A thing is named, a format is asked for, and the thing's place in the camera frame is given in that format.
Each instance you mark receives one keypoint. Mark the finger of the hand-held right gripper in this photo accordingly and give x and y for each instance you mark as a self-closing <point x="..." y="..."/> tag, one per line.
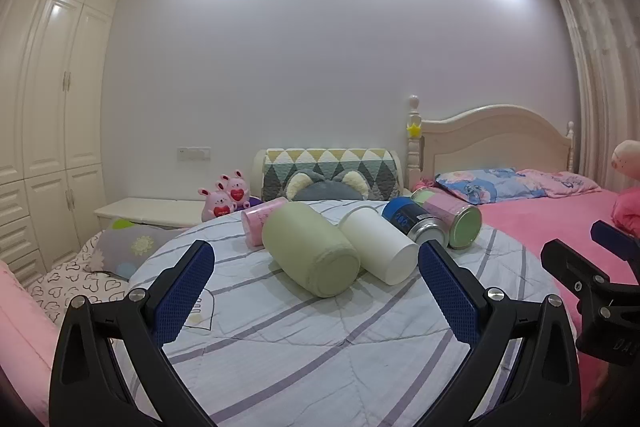
<point x="567" y="259"/>
<point x="615" y="234"/>

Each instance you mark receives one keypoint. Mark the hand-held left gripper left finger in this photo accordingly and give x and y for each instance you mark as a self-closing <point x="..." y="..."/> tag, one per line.
<point x="184" y="294"/>

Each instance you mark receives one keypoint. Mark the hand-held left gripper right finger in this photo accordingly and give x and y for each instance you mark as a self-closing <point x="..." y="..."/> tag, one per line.
<point x="450" y="297"/>

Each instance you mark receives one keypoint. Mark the pale green cup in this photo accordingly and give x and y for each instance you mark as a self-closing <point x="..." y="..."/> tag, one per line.
<point x="300" y="239"/>

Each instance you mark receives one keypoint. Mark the pink cup with green base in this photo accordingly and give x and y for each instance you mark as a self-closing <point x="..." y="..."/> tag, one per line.
<point x="452" y="213"/>

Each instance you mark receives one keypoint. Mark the white cup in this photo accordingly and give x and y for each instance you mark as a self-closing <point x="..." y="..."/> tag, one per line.
<point x="377" y="244"/>

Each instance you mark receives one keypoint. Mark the blue metal cup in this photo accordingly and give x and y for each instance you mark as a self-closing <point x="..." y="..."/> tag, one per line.
<point x="406" y="218"/>

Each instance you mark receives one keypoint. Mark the magenta plush toy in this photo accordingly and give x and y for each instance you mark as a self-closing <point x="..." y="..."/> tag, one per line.
<point x="629" y="207"/>

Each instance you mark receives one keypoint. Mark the pink bed sheet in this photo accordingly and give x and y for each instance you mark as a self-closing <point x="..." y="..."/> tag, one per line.
<point x="530" y="222"/>

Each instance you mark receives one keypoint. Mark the grey flower pillow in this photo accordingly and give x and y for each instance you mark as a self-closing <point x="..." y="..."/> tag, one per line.
<point x="135" y="247"/>

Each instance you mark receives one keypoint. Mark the pink cartoon pillow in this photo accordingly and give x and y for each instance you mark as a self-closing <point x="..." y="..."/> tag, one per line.
<point x="570" y="183"/>

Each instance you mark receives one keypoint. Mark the pale pink plush toy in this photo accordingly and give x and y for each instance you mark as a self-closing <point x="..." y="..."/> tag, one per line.
<point x="627" y="159"/>

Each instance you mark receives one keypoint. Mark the white bedside cabinet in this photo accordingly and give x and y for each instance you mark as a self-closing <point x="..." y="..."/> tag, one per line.
<point x="150" y="211"/>

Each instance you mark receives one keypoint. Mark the pink rabbit plush toy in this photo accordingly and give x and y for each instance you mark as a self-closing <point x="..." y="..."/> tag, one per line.
<point x="217" y="206"/>
<point x="237" y="191"/>

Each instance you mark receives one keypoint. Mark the heart print sheet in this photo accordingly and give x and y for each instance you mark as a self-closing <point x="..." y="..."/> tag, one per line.
<point x="75" y="287"/>

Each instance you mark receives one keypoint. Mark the blue cartoon pillow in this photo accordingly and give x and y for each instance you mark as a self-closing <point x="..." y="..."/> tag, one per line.
<point x="480" y="184"/>

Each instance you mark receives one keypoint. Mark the purple cloth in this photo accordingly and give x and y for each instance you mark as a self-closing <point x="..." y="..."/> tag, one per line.
<point x="254" y="202"/>

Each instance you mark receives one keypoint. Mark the cream wooden headboard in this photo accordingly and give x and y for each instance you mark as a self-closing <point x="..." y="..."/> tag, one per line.
<point x="500" y="142"/>

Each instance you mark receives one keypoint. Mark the cream curtain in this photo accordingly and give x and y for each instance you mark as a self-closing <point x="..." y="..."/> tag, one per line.
<point x="600" y="82"/>

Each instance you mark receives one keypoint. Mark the light pink blanket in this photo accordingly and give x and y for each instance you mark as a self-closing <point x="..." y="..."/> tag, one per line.
<point x="25" y="337"/>

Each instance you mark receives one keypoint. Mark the grey bear cushion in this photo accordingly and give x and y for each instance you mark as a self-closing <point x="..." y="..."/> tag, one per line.
<point x="320" y="191"/>

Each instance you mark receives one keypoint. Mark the yellow star ornament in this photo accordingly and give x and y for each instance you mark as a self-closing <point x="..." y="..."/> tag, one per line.
<point x="414" y="130"/>

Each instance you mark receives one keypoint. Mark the triangle patterned headboard cover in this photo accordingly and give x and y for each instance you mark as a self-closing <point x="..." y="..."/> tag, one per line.
<point x="325" y="162"/>

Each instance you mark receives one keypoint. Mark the cream wardrobe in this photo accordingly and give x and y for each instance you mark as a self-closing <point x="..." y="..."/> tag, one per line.
<point x="50" y="107"/>

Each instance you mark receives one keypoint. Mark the wall switch panel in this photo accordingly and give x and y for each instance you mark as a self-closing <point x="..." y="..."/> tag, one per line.
<point x="194" y="153"/>

